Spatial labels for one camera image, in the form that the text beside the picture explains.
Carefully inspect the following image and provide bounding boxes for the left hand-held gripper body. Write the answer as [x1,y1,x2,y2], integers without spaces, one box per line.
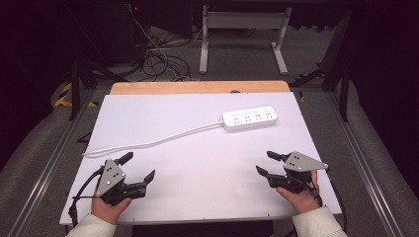
[94,158,147,207]

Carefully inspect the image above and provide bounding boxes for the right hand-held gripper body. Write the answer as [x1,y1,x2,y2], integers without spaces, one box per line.
[268,150,330,196]

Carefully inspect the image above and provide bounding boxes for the person's left hand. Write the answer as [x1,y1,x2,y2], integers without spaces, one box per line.
[91,196,133,226]

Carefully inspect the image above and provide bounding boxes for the person's right hand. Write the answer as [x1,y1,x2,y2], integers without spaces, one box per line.
[276,169,322,215]

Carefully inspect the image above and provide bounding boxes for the white power strip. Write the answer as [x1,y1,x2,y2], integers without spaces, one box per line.
[221,105,279,132]

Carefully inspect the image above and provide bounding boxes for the yellow black hazard tape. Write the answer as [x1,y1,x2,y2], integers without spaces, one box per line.
[53,82,99,109]

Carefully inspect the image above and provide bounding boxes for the black metal stand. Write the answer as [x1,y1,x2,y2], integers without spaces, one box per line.
[65,57,129,121]
[290,9,355,123]

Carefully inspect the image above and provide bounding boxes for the wooden table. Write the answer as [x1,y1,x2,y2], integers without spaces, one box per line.
[109,80,292,96]

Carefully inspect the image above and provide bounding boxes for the dark cabinet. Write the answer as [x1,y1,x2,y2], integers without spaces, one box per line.
[88,1,149,65]

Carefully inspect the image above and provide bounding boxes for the white power strip cable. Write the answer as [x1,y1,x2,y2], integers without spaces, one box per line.
[82,119,225,157]

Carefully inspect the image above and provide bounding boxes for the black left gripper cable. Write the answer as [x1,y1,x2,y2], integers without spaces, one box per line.
[67,166,107,228]

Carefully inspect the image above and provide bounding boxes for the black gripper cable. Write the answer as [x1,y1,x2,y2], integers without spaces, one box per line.
[309,171,349,235]
[67,166,107,228]

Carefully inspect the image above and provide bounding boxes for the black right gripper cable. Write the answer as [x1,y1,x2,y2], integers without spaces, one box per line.
[309,171,349,235]

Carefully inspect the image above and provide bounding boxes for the aluminium rail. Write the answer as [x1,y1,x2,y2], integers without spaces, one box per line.
[324,90,404,237]
[6,88,100,237]

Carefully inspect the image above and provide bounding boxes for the tangle of black floor cables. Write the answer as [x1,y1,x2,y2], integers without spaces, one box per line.
[129,28,258,83]

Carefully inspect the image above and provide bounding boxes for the thin white floor cable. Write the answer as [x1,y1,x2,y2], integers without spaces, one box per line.
[126,3,206,82]

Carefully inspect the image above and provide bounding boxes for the grey metal stand frame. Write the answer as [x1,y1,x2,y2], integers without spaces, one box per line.
[198,4,293,76]

